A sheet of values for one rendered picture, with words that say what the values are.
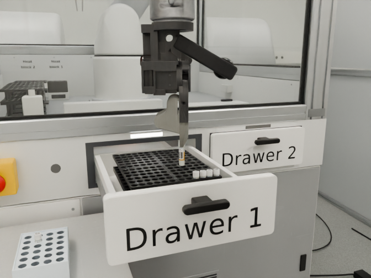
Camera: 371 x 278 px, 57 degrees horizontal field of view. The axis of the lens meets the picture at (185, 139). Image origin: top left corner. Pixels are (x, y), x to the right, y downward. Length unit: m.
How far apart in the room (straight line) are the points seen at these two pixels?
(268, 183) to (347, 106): 2.19
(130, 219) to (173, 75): 0.24
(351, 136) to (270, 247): 1.72
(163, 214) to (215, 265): 0.55
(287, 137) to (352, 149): 1.75
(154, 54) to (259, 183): 0.28
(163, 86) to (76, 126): 0.31
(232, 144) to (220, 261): 0.36
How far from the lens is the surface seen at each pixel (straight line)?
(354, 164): 2.74
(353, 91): 2.71
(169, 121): 0.59
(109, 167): 0.86
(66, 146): 0.82
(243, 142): 0.93
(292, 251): 1.20
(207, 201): 0.53
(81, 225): 0.81
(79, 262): 0.69
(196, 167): 0.71
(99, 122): 0.81
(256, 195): 0.59
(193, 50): 0.58
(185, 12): 0.58
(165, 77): 0.57
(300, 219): 1.16
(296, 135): 1.02
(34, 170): 0.84
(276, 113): 0.99
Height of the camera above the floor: 1.12
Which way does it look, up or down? 13 degrees down
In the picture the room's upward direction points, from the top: straight up
